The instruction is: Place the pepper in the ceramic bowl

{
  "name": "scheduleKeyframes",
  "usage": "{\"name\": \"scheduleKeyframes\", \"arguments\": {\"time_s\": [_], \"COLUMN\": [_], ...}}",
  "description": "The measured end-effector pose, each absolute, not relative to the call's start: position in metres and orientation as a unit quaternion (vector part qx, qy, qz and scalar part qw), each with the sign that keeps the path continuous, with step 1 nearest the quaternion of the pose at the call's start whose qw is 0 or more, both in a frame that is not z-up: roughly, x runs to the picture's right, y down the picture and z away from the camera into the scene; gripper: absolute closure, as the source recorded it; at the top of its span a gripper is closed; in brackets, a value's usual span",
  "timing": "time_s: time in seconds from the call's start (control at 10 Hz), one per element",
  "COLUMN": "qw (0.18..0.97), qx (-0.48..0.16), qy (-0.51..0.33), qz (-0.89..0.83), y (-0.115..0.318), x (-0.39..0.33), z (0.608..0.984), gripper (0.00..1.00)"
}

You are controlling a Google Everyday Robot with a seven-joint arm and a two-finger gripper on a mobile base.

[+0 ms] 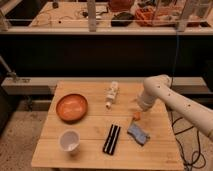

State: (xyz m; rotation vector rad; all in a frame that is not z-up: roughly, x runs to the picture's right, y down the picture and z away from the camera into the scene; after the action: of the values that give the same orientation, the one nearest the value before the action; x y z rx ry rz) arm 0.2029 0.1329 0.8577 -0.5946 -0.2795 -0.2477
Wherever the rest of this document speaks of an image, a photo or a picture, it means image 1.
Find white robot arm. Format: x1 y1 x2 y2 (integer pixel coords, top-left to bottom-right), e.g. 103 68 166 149
137 75 213 142

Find orange ceramic bowl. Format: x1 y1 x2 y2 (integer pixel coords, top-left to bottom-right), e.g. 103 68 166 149
56 94 88 122

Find black bowl on shelf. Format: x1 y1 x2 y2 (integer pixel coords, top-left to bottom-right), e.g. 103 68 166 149
111 12 134 27

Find blue folded cloth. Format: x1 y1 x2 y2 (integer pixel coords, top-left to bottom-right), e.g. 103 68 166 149
127 123 150 145

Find black rectangular remote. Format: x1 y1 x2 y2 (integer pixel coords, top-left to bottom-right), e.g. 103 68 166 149
102 125 121 155

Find wooden table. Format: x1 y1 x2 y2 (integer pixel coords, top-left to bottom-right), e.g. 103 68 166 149
31 81 184 171

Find white paper cup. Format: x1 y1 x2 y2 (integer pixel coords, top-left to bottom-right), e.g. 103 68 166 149
59 129 80 155

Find orange crate on shelf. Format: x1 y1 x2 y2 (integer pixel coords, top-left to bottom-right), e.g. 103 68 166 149
134 6 201 28

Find black floor cables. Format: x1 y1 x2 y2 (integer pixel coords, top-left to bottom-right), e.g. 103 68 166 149
170 111 210 171

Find blue hanging cable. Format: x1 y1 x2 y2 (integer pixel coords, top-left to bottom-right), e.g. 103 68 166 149
170 32 181 88

